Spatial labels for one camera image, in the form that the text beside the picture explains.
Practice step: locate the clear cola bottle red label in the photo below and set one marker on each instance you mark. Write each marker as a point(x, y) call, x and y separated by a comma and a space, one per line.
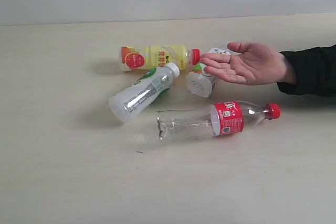
point(213, 120)

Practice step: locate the person's open bare hand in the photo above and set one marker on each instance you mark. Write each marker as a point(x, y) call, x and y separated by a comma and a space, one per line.
point(252, 64)

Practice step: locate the yellow juice bottle red cap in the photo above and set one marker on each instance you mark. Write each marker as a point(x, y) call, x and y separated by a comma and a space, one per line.
point(148, 57)

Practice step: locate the white patterned label clear bottle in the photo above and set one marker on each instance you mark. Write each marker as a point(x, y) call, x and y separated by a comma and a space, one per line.
point(198, 81)

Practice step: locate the green white bottle white cap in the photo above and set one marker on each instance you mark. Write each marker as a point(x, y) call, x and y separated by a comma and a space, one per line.
point(129, 103)

